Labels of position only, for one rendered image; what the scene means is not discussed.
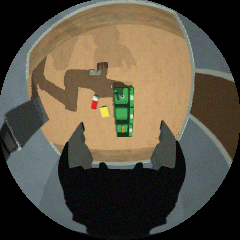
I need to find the white domino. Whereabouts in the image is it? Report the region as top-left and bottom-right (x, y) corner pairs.
(90, 70), (101, 75)

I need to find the green rack of bins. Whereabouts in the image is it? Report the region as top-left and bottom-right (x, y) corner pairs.
(113, 87), (134, 137)

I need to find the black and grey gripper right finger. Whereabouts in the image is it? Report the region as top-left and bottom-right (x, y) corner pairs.
(150, 120), (186, 204)

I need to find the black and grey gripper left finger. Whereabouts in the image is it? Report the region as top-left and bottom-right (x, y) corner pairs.
(58, 122), (93, 201)

